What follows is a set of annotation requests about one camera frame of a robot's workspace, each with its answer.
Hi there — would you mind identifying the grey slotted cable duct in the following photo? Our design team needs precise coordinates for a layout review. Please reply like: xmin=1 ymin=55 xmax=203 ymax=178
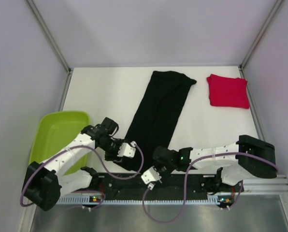
xmin=57 ymin=194 xmax=232 ymax=205

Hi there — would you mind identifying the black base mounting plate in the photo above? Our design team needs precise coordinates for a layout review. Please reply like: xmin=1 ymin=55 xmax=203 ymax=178
xmin=76 ymin=173 xmax=240 ymax=201

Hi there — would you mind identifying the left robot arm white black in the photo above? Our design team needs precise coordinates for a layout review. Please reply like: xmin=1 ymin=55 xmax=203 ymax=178
xmin=20 ymin=117 xmax=123 ymax=211

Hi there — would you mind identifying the aluminium frame post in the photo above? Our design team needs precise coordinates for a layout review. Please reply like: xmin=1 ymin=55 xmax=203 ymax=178
xmin=239 ymin=0 xmax=286 ymax=71
xmin=25 ymin=0 xmax=71 ymax=73

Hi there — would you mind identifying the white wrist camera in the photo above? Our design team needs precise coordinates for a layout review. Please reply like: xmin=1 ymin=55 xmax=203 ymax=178
xmin=117 ymin=141 xmax=137 ymax=159
xmin=141 ymin=166 xmax=161 ymax=190

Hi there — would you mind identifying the lime green plastic bin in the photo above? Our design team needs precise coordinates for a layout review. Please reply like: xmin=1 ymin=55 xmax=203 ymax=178
xmin=28 ymin=111 xmax=90 ymax=164

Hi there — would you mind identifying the black t shirt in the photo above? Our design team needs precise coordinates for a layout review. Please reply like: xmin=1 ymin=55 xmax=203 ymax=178
xmin=115 ymin=71 xmax=197 ymax=172

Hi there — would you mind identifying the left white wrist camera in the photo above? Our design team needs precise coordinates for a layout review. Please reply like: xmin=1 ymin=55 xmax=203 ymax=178
xmin=117 ymin=141 xmax=137 ymax=159

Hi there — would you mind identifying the left aluminium frame post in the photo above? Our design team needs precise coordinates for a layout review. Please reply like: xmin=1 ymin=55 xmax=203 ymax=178
xmin=25 ymin=0 xmax=71 ymax=73

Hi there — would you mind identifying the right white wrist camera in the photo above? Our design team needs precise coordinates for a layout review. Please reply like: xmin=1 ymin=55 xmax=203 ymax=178
xmin=141 ymin=166 xmax=161 ymax=190

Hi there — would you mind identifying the folded red t shirt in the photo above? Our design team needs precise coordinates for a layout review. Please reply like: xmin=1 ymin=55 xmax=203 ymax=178
xmin=206 ymin=74 xmax=250 ymax=109

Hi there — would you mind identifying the right aluminium frame post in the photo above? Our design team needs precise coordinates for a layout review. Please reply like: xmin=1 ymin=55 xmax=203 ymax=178
xmin=239 ymin=0 xmax=286 ymax=71

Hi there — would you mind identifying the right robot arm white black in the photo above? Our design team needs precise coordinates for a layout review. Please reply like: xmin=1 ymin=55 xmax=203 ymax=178
xmin=142 ymin=135 xmax=278 ymax=191

